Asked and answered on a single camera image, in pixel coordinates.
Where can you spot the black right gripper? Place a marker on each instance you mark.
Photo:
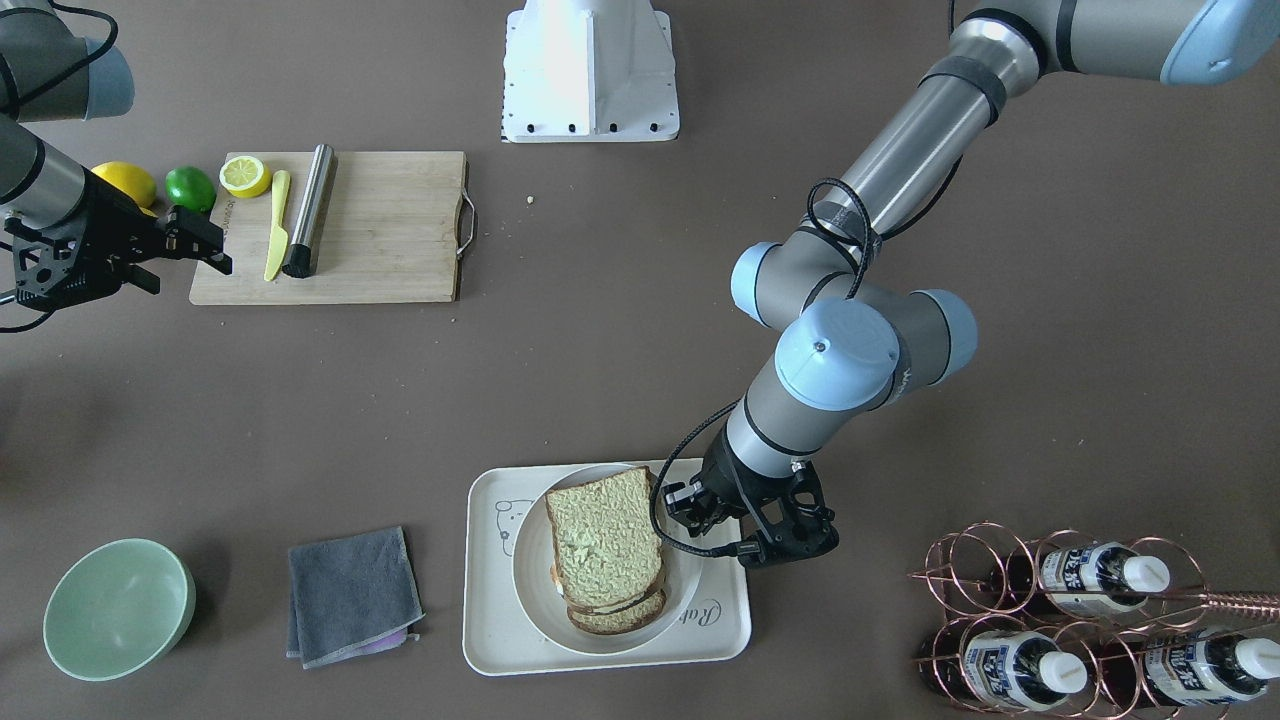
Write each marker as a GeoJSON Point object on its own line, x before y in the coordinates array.
{"type": "Point", "coordinates": [103, 216]}

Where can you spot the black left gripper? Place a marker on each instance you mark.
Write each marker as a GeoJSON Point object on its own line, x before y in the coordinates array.
{"type": "Point", "coordinates": [724, 470]}

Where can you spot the bread slice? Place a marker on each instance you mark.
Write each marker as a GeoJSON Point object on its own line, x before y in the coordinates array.
{"type": "Point", "coordinates": [604, 545]}
{"type": "Point", "coordinates": [622, 621]}

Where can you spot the white plate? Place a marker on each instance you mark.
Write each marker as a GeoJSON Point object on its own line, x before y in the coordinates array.
{"type": "Point", "coordinates": [546, 609]}

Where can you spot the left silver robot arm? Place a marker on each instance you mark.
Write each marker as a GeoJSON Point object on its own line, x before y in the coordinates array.
{"type": "Point", "coordinates": [847, 347]}

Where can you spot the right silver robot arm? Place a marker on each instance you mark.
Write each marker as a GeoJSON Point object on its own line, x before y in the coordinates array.
{"type": "Point", "coordinates": [52, 73]}

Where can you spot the cream rabbit tray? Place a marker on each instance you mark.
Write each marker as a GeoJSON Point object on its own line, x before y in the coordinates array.
{"type": "Point", "coordinates": [497, 637]}

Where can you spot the green lime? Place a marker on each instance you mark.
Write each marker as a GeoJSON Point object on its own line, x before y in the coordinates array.
{"type": "Point", "coordinates": [189, 187]}

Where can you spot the yellow lemon upper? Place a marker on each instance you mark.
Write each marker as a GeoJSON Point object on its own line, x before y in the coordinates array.
{"type": "Point", "coordinates": [133, 181]}

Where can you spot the half lemon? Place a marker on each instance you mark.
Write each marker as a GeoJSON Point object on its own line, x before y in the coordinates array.
{"type": "Point", "coordinates": [245, 176]}

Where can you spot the steel muddler black tip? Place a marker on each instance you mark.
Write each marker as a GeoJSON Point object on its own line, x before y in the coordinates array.
{"type": "Point", "coordinates": [300, 260]}

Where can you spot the yellow plastic knife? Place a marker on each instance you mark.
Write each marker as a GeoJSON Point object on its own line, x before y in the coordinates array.
{"type": "Point", "coordinates": [278, 240]}

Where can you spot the wooden cutting board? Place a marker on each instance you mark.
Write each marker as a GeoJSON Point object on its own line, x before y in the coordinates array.
{"type": "Point", "coordinates": [390, 234]}

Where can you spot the dark drink bottle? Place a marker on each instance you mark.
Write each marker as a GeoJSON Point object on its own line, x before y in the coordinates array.
{"type": "Point", "coordinates": [1000, 670]}
{"type": "Point", "coordinates": [1196, 670]}
{"type": "Point", "coordinates": [1090, 581]}

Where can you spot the dark drink bottle upper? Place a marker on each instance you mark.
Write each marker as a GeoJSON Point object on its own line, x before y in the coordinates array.
{"type": "Point", "coordinates": [1090, 581]}

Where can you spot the green bowl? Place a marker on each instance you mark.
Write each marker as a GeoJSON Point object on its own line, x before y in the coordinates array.
{"type": "Point", "coordinates": [118, 609]}

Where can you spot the grey folded cloth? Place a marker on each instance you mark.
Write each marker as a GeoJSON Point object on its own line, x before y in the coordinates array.
{"type": "Point", "coordinates": [351, 597]}

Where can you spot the copper wire bottle rack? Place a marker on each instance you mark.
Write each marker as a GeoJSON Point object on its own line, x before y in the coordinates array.
{"type": "Point", "coordinates": [957, 564]}

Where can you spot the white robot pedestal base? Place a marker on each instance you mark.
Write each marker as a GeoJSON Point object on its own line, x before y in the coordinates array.
{"type": "Point", "coordinates": [589, 71]}

